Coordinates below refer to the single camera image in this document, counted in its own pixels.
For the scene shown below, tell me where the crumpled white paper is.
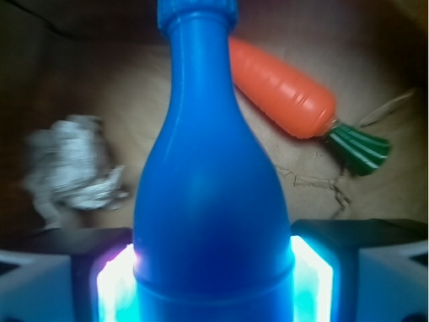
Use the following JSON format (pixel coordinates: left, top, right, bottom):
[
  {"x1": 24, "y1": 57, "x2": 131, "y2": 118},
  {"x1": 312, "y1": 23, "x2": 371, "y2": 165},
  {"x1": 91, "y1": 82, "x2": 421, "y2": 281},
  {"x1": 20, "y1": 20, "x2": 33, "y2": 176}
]
[{"x1": 23, "y1": 114, "x2": 129, "y2": 229}]

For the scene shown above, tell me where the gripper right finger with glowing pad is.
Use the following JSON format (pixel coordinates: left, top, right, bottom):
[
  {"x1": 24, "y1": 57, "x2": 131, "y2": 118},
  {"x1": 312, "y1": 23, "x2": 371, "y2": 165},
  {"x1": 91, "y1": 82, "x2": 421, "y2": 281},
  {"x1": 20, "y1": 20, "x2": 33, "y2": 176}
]
[{"x1": 292, "y1": 219, "x2": 428, "y2": 321}]

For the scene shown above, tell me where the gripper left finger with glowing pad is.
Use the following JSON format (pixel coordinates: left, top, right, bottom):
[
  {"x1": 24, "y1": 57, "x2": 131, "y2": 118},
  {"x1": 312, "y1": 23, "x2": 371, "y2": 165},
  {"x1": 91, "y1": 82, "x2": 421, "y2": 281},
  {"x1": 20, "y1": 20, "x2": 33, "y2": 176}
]
[{"x1": 1, "y1": 227, "x2": 133, "y2": 321}]

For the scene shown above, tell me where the blue plastic bottle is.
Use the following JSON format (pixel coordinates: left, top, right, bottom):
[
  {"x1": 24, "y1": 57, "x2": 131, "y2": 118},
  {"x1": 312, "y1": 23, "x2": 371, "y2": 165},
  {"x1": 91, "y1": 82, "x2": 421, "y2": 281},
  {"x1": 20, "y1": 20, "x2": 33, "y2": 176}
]
[{"x1": 134, "y1": 1, "x2": 294, "y2": 321}]

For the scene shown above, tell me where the brown paper bag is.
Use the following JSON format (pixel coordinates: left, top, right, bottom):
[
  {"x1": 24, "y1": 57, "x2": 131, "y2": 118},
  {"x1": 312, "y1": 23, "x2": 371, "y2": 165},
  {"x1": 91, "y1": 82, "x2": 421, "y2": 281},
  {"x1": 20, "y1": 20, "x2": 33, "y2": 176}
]
[{"x1": 1, "y1": 1, "x2": 428, "y2": 245}]

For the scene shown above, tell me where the orange toy carrot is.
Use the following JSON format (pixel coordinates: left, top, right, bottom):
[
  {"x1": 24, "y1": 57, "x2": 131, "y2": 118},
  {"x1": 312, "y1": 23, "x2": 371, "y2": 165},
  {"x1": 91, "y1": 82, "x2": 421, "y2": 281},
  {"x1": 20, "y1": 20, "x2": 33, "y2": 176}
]
[{"x1": 229, "y1": 38, "x2": 391, "y2": 176}]

